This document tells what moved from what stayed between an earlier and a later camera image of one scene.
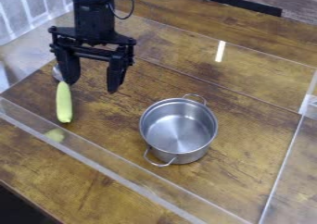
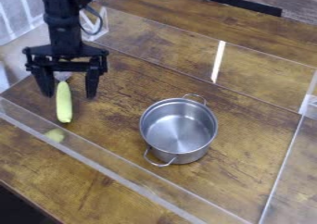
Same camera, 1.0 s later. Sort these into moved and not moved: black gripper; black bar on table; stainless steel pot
Moved: black gripper
Not moved: stainless steel pot; black bar on table
